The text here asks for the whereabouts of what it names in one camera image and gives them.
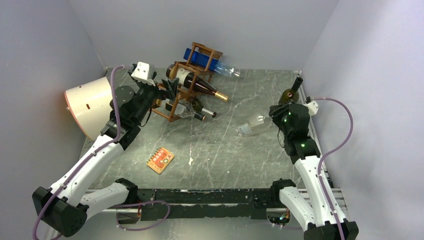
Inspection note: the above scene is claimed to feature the green bottle silver cap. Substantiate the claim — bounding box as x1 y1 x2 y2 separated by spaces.
191 98 217 118

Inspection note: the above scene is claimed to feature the clear bottle white label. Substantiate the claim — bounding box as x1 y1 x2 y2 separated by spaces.
236 113 273 137

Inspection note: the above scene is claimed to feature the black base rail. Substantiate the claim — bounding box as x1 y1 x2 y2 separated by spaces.
137 188 286 221

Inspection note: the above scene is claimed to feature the dark green wine bottle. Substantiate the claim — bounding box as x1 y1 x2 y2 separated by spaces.
278 76 304 105

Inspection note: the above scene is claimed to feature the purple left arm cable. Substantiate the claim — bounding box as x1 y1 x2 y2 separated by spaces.
32 64 137 240

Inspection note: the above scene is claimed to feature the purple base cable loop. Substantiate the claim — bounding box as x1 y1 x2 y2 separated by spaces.
115 200 172 232

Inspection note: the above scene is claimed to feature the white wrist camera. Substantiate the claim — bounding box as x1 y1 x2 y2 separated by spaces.
304 96 319 117
130 61 156 86

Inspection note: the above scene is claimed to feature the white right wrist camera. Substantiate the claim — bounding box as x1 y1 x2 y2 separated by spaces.
304 96 319 117

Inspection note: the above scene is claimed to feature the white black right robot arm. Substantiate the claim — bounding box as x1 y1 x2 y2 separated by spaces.
269 99 359 240

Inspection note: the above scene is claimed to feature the brown bottle gold foil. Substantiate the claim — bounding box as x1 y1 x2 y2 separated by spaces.
165 64 229 102

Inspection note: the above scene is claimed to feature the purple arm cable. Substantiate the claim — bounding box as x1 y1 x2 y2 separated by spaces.
32 64 137 240
308 96 354 240

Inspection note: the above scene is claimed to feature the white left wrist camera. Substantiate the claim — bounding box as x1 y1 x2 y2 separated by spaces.
130 61 156 86

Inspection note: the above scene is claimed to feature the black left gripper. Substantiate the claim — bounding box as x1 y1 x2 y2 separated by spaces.
133 71 180 124

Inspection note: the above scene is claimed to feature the brown wooden wine rack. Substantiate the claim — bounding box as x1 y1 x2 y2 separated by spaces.
152 42 229 122

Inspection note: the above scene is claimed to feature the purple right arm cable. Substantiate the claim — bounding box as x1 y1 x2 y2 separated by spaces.
308 96 354 240

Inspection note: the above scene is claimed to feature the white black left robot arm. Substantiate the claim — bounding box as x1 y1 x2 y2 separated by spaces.
32 79 168 240

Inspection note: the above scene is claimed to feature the white cone lamp shade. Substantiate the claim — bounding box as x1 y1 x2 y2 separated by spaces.
64 76 112 141

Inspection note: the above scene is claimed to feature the blue clear plastic bottle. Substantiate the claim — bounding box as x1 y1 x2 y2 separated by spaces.
183 47 241 78

